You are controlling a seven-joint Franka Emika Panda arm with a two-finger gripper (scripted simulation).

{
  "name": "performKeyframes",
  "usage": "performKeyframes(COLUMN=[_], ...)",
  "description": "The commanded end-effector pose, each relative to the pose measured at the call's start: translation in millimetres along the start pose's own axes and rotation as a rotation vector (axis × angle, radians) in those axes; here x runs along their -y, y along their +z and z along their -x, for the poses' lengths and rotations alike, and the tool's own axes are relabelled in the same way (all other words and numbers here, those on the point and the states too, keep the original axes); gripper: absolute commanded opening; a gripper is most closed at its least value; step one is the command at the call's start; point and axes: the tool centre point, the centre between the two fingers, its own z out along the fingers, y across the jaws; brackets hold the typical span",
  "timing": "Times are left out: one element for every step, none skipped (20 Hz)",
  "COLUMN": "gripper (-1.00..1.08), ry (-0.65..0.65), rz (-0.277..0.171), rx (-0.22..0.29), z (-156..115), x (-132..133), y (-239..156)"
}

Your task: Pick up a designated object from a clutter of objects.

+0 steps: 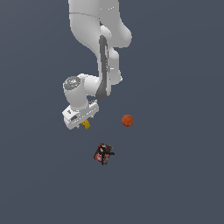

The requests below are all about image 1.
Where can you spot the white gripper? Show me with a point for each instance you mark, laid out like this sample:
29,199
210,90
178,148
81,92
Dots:
79,114

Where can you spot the small yellow block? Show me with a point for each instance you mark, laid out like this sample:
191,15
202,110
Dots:
86,124

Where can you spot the dark red printed box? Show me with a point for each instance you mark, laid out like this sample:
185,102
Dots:
103,153

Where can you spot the orange-red ball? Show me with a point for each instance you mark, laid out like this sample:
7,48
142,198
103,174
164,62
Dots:
127,120

